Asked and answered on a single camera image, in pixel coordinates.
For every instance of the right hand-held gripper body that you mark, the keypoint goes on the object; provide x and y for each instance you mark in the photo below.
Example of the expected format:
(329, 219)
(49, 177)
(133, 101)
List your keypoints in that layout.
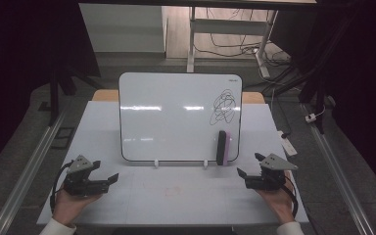
(269, 181)

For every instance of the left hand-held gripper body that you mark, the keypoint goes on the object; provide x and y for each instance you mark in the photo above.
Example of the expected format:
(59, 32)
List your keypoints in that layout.
(78, 182)

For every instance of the black and purple board eraser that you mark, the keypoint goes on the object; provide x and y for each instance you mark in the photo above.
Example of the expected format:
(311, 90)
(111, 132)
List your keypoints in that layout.
(221, 148)

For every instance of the white whiteboard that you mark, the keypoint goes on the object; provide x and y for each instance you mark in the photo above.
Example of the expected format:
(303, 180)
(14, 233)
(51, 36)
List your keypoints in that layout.
(169, 124)

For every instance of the person's left hand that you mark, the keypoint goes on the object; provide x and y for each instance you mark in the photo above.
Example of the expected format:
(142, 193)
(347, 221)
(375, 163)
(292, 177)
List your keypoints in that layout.
(66, 205)

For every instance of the person's right hand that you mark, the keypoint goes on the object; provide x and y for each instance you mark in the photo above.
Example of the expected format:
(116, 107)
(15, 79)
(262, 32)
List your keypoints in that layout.
(282, 204)

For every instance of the white power strip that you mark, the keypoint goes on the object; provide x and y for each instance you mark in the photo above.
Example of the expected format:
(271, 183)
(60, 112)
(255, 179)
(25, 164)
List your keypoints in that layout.
(289, 147)

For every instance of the black plug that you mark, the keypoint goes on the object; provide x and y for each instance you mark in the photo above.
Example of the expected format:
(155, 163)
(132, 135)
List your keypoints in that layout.
(285, 134)

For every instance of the small white adapter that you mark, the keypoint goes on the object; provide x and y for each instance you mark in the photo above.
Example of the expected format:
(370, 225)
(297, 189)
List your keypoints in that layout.
(310, 117)

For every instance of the white table mat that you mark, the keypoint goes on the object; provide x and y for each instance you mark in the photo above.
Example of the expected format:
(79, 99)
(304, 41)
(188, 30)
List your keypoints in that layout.
(176, 202)

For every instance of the black metal stand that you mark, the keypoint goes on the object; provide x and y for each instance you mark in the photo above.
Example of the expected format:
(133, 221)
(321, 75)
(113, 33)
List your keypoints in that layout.
(54, 98)
(319, 98)

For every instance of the dark curtain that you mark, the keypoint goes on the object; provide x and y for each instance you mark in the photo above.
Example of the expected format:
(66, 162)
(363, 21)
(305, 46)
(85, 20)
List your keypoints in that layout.
(13, 65)
(365, 81)

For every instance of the desk with white legs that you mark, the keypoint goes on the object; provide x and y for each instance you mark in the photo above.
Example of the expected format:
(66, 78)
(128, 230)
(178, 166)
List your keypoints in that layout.
(228, 26)

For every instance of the white cabinet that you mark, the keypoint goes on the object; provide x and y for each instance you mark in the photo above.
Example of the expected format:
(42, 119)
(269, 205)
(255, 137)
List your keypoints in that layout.
(120, 29)

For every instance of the black rectangular floor frame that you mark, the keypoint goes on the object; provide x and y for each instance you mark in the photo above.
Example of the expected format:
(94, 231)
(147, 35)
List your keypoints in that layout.
(55, 139)

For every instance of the aluminium floor rail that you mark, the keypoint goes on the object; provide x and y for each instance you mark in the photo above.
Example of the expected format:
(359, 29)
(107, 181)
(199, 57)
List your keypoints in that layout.
(26, 178)
(333, 166)

